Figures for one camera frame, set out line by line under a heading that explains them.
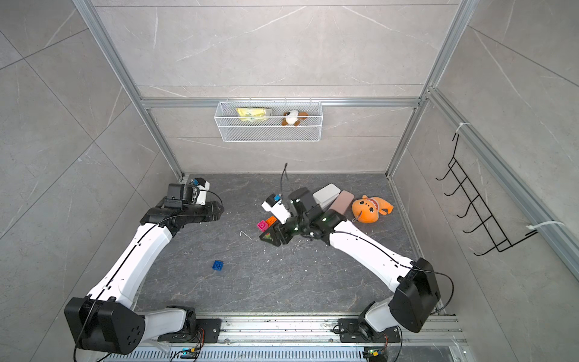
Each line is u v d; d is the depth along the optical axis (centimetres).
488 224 64
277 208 65
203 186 72
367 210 95
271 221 88
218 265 86
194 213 65
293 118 86
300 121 87
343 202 105
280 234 63
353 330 73
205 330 73
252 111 83
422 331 42
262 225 84
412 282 41
